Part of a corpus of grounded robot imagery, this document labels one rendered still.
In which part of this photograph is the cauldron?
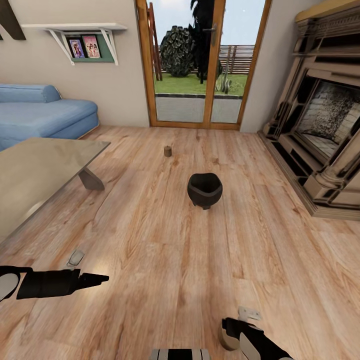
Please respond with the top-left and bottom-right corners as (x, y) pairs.
(187, 172), (223, 210)

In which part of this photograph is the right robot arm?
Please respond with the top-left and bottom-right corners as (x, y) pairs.
(222, 306), (294, 360)

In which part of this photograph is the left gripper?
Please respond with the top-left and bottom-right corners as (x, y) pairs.
(37, 269), (109, 298)

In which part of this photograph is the pillar candle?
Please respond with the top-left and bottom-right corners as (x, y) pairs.
(164, 146), (172, 157)
(217, 323), (241, 351)

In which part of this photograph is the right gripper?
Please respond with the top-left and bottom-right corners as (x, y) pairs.
(222, 317), (246, 340)

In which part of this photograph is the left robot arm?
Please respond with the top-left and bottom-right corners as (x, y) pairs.
(0, 249), (109, 302)

